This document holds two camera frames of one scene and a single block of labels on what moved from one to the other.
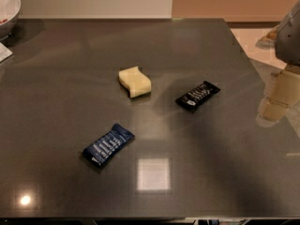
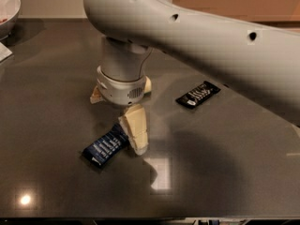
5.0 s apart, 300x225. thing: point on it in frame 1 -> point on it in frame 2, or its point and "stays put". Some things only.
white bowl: [9, 9] stays put
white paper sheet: [5, 52] stays put
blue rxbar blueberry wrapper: [107, 146] stays put
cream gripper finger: [282, 93] -> [126, 93]
